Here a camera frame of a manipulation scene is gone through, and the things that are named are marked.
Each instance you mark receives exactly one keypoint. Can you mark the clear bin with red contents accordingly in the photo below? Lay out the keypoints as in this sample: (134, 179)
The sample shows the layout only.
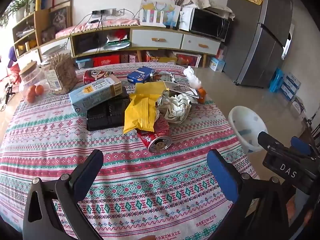
(188, 60)

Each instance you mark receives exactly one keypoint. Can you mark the black microwave oven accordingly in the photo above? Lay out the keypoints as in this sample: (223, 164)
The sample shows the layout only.
(207, 25)

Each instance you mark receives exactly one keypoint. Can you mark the orange tangerine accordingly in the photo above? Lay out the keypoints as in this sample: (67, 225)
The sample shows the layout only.
(31, 89)
(202, 95)
(30, 98)
(39, 90)

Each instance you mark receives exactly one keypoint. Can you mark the glass jar of biscuits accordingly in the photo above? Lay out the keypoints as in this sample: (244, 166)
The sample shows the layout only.
(62, 72)

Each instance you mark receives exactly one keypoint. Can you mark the wooden shelf unit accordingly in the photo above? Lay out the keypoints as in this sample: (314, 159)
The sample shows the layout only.
(37, 22)

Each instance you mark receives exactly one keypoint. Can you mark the white wooden TV cabinet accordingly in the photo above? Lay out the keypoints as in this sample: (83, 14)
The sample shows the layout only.
(155, 51)

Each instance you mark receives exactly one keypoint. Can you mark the white printed pouch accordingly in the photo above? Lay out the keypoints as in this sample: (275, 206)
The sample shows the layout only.
(182, 90)

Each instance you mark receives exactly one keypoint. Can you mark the red green cloth bundle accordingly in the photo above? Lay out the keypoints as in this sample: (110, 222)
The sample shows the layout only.
(117, 38)

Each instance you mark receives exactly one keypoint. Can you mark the wide white cabinet drawer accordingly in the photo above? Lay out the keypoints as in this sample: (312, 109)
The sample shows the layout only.
(156, 39)

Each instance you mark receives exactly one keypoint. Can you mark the white plastic bin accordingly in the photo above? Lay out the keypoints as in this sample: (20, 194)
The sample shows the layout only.
(240, 122)

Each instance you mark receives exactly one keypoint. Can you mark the yellow snack bag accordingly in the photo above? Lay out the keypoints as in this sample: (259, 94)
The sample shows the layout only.
(141, 112)

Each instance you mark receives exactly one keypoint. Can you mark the green potted plant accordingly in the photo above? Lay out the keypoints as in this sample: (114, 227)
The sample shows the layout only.
(22, 0)

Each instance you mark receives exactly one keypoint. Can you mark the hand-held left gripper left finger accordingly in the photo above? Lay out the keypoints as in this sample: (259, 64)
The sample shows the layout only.
(90, 170)

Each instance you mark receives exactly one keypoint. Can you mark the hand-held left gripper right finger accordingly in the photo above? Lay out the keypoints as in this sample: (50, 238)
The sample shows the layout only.
(220, 177)

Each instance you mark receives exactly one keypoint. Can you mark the narrow white cabinet drawer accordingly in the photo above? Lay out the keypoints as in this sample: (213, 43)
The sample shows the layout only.
(200, 45)

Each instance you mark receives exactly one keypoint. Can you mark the light blue milk carton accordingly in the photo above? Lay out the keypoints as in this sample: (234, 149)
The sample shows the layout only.
(95, 92)

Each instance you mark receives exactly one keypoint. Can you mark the pink cut-out box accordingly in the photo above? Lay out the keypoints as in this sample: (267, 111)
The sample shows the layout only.
(128, 58)

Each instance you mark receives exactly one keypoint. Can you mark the grey refrigerator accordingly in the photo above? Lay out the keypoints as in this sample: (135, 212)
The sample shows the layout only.
(255, 42)

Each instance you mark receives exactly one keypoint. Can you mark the white and blue carton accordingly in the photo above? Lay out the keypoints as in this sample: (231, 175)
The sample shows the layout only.
(291, 86)

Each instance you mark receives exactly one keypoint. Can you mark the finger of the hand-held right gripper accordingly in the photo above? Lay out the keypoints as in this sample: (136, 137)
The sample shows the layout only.
(301, 145)
(268, 141)

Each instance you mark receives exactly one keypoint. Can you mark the cartoon printed cardboard box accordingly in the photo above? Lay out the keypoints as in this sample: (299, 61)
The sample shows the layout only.
(160, 58)

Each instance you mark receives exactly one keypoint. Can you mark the white tissue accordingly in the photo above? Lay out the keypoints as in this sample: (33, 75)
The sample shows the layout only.
(192, 77)

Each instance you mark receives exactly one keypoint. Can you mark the patterned woven tablecloth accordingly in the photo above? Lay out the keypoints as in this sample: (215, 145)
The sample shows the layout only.
(75, 142)

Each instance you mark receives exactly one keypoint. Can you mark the colourful paper gift bag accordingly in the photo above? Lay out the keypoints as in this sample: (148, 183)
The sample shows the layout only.
(157, 13)

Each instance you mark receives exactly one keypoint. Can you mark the crushed red soda can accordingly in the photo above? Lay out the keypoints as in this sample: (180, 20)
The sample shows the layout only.
(155, 135)

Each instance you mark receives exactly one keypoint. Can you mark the red cartoon drink can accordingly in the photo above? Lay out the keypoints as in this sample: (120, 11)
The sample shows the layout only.
(93, 76)

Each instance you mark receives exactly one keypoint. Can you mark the white patterned cloth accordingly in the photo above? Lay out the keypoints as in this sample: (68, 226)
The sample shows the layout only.
(200, 1)

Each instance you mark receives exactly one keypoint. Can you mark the cork lid glass jar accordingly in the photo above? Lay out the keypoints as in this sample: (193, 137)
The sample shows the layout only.
(32, 77)

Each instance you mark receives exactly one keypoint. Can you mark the red cardboard box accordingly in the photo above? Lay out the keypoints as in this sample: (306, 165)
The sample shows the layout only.
(106, 61)

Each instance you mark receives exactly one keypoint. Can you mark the yellow paper wrapper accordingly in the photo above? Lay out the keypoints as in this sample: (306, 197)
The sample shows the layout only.
(150, 87)

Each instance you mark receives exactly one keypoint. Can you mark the crumpled silver wrapper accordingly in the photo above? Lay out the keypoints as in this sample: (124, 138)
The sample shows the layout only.
(163, 76)

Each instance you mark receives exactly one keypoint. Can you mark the blue and white box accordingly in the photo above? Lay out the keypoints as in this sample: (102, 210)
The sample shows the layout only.
(217, 63)

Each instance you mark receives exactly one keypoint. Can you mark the grey power strip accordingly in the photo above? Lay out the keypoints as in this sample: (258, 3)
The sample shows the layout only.
(105, 12)

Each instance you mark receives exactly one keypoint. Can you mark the blue biscuit box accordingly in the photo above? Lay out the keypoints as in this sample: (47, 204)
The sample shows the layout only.
(137, 76)

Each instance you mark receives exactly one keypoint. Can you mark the black set-top box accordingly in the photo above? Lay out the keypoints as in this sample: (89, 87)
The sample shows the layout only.
(86, 42)

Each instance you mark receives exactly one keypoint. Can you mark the blue plastic stool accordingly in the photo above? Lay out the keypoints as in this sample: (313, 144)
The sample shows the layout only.
(276, 80)

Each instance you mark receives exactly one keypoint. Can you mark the crumpled white foil bag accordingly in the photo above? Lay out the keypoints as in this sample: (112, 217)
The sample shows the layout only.
(175, 107)

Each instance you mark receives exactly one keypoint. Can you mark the black plastic tray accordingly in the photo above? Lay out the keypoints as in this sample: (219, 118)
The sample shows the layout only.
(107, 115)

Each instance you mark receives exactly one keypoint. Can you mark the framed picture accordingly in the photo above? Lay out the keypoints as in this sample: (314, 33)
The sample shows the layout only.
(60, 15)

